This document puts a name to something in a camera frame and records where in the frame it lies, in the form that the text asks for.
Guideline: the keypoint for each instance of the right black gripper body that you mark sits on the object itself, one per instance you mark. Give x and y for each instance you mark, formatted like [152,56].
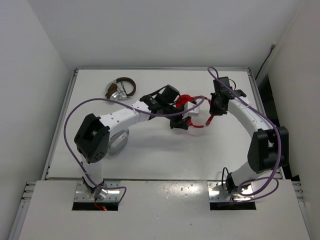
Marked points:
[214,109]

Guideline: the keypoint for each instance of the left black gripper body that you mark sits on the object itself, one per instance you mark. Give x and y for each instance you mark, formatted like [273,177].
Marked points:
[175,120]

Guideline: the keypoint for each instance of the red headphones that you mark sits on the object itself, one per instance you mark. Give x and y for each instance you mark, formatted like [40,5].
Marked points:
[183,99]

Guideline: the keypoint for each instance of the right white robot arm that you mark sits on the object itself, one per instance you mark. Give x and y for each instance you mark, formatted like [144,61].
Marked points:
[269,146]

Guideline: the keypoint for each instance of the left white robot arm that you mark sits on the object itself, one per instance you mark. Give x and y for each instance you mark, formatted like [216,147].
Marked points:
[107,134]

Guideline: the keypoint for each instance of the grey white headphones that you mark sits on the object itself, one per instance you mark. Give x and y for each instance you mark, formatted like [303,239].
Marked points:
[118,141]

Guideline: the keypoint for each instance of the brown silver headphones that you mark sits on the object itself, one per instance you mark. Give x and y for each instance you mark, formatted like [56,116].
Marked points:
[116,90]

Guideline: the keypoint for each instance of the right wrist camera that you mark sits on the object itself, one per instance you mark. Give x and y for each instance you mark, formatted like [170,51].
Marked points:
[219,85]

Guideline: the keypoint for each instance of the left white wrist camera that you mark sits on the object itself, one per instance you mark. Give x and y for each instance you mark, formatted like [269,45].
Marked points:
[191,109]

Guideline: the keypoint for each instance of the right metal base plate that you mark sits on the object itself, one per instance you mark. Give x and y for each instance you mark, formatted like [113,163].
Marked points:
[218,195]

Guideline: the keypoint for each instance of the metal base plate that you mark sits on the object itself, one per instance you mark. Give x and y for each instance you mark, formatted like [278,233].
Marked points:
[218,195]
[82,195]

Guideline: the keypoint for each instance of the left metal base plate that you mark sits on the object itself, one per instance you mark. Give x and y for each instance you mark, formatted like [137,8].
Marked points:
[82,195]

